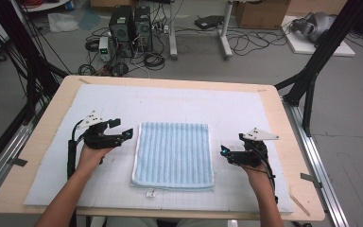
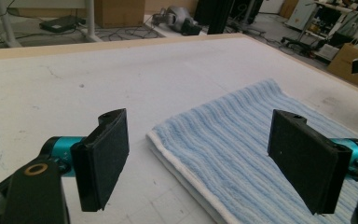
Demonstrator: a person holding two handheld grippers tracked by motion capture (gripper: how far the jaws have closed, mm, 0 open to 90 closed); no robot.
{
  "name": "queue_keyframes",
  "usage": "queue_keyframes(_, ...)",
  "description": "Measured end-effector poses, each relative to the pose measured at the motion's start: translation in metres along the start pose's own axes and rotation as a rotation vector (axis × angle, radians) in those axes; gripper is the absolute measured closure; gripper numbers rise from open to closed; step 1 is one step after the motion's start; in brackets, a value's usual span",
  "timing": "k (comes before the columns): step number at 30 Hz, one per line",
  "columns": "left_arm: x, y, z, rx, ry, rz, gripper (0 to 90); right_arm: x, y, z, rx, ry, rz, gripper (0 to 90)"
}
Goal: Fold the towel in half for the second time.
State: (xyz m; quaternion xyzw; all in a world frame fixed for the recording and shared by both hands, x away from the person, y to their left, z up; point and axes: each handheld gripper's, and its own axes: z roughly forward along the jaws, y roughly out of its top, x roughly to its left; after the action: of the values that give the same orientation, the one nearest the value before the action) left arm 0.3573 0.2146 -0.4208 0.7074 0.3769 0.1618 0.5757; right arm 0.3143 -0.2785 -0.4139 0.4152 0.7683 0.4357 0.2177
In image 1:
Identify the white floor board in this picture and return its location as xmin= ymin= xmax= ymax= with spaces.
xmin=280 ymin=15 xmax=357 ymax=58

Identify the person's right hand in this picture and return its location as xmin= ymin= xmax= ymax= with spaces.
xmin=240 ymin=160 xmax=277 ymax=190

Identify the brown cardboard box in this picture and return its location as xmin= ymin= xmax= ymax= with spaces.
xmin=234 ymin=0 xmax=292 ymax=31

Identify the narrow black computer tower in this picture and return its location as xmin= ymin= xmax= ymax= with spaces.
xmin=133 ymin=6 xmax=154 ymax=53

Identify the coiled black cable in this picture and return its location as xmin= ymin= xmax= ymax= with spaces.
xmin=143 ymin=51 xmax=166 ymax=71

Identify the blue striped towel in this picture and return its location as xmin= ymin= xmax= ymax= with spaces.
xmin=130 ymin=121 xmax=216 ymax=200

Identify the white grid mat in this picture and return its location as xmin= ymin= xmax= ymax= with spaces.
xmin=23 ymin=83 xmax=296 ymax=215

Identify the tangle of black floor cables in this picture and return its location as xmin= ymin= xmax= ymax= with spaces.
xmin=226 ymin=27 xmax=290 ymax=58

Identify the grey tape strip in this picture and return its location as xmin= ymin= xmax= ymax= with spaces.
xmin=300 ymin=172 xmax=323 ymax=189

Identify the white bench power supply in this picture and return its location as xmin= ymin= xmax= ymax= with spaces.
xmin=98 ymin=36 xmax=112 ymax=63

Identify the thin wooden stick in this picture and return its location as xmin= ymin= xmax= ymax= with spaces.
xmin=289 ymin=193 xmax=312 ymax=218

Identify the black tape strip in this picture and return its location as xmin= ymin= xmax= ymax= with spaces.
xmin=8 ymin=157 xmax=29 ymax=168

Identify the grey helmet-shaped device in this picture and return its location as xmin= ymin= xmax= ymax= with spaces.
xmin=289 ymin=11 xmax=337 ymax=44

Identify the clear plastic bag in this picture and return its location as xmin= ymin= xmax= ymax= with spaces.
xmin=47 ymin=12 xmax=80 ymax=34

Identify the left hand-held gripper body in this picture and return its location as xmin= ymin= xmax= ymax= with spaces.
xmin=76 ymin=110 xmax=124 ymax=150

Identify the black metal frame stand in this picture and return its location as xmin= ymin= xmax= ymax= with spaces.
xmin=273 ymin=0 xmax=363 ymax=138
xmin=0 ymin=0 xmax=71 ymax=127

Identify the right hand-held gripper black cable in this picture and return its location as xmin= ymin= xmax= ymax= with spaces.
xmin=257 ymin=150 xmax=280 ymax=204

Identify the person's left hand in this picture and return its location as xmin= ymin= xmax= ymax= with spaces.
xmin=76 ymin=145 xmax=114 ymax=178

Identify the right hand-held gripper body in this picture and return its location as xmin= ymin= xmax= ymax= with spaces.
xmin=229 ymin=127 xmax=280 ymax=168

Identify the white desk leg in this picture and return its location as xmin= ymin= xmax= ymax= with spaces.
xmin=218 ymin=0 xmax=234 ymax=61
xmin=167 ymin=0 xmax=180 ymax=61

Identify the aluminium rail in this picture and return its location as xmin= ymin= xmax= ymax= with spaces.
xmin=0 ymin=103 xmax=45 ymax=206
xmin=283 ymin=98 xmax=351 ymax=227

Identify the black flat device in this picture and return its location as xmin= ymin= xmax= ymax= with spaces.
xmin=194 ymin=14 xmax=225 ymax=30

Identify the large black computer tower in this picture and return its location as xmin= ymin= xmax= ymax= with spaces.
xmin=108 ymin=5 xmax=136 ymax=59

